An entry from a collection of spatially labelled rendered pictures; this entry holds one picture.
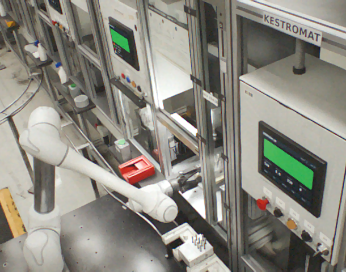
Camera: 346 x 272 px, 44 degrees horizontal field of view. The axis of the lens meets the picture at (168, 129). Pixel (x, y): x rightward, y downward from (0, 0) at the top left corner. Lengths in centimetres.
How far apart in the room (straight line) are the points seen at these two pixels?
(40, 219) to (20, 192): 176
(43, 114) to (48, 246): 62
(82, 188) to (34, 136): 204
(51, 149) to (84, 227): 81
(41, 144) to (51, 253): 59
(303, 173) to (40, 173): 125
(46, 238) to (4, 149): 256
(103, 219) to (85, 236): 14
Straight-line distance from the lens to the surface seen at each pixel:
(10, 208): 385
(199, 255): 192
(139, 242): 233
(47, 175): 207
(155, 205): 185
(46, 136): 179
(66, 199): 373
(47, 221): 223
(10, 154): 448
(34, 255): 213
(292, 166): 125
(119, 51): 211
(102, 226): 246
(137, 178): 230
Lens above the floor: 244
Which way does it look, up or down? 35 degrees down
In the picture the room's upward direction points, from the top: 8 degrees counter-clockwise
